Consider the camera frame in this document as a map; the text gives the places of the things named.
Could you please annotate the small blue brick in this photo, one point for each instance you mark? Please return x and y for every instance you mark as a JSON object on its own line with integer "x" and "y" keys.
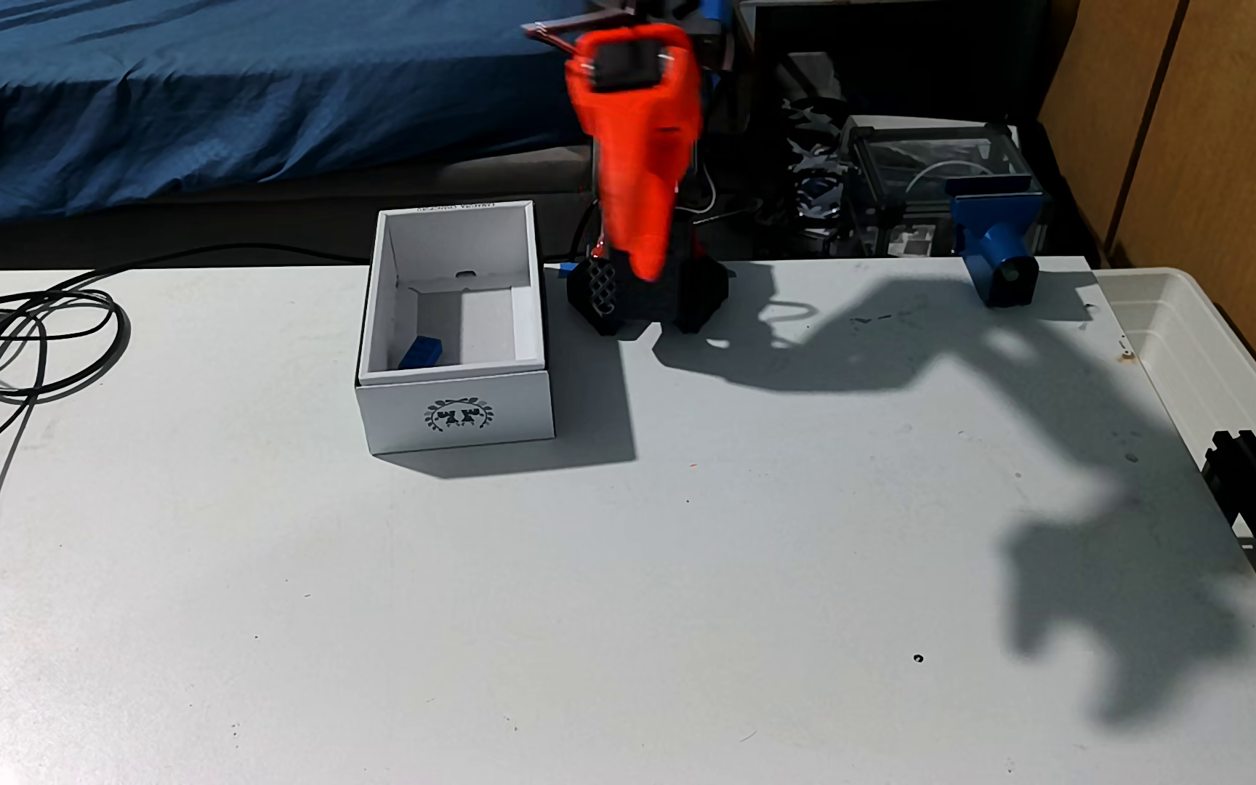
{"x": 421, "y": 352}

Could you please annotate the white cardboard box with emblem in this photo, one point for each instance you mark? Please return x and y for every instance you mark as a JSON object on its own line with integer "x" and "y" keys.
{"x": 454, "y": 414}

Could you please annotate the clear plastic case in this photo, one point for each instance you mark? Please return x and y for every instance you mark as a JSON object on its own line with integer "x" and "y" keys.
{"x": 911, "y": 164}

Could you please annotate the blue printed clamp part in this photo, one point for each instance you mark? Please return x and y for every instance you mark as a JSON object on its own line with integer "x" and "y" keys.
{"x": 997, "y": 240}

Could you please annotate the bed with blue sheet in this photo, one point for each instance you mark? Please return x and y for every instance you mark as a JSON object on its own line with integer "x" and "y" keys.
{"x": 203, "y": 98}

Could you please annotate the wooden cabinet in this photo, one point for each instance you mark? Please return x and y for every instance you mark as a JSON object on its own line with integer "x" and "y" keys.
{"x": 1217, "y": 142}

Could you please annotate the white plastic bin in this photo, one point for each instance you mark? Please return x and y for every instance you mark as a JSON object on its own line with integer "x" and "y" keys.
{"x": 1195, "y": 349}

